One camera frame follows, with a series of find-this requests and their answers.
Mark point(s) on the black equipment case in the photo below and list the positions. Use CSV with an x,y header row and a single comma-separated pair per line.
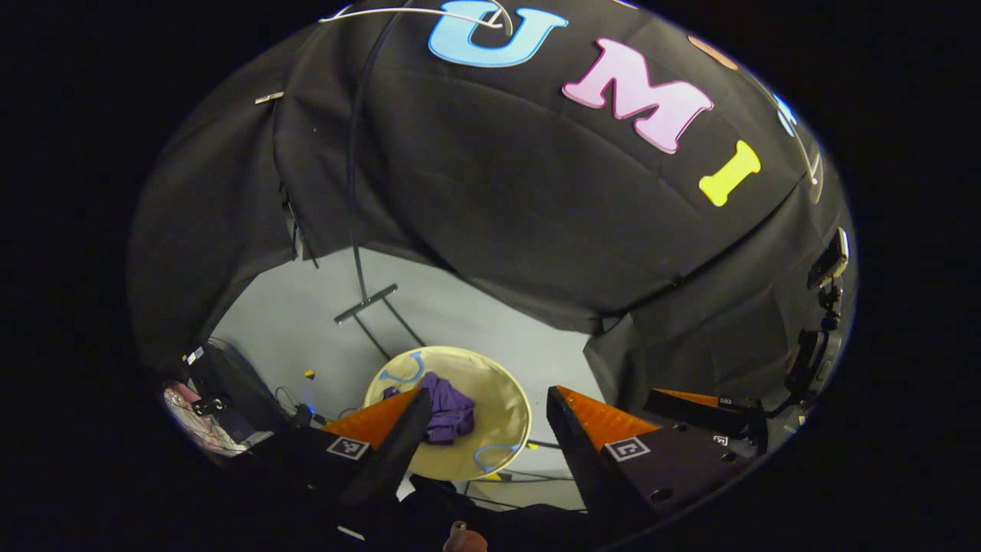
x,y
230,383

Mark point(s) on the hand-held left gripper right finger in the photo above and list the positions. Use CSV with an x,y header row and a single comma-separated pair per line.
x,y
575,445

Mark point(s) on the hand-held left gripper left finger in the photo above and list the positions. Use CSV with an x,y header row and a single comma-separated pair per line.
x,y
395,452

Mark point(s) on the beige laundry hamper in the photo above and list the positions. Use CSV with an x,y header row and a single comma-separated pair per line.
x,y
490,414

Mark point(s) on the purple knit cardigan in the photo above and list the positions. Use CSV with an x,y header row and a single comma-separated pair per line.
x,y
448,414

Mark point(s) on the black clothes rack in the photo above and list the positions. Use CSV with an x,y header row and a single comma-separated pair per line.
x,y
366,301

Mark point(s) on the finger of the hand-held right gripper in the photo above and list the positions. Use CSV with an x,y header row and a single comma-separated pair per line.
x,y
747,445
705,414

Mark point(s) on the black camera stand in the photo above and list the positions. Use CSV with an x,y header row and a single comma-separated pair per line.
x,y
828,299

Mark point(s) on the black backdrop cloth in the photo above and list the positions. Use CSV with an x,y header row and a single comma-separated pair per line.
x,y
498,192

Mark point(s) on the person's dark clothing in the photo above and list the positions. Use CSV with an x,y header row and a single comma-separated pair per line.
x,y
444,502

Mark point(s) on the white clip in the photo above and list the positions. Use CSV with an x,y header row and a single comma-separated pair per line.
x,y
268,97

